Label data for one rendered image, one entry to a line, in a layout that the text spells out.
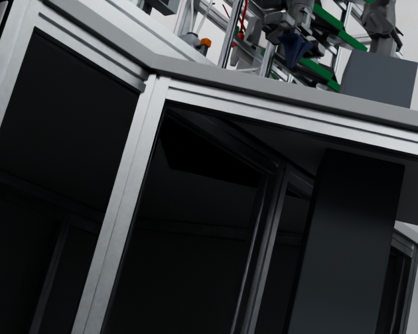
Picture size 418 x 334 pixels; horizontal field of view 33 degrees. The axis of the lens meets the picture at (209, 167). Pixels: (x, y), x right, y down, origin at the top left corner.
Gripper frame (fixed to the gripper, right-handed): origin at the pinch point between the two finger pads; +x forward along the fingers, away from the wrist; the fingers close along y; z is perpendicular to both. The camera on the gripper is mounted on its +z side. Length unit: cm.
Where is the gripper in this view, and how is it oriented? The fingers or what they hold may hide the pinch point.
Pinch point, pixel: (292, 55)
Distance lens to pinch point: 171.5
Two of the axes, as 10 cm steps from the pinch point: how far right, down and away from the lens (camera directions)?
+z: -7.6, 0.2, 6.5
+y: -6.1, -3.4, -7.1
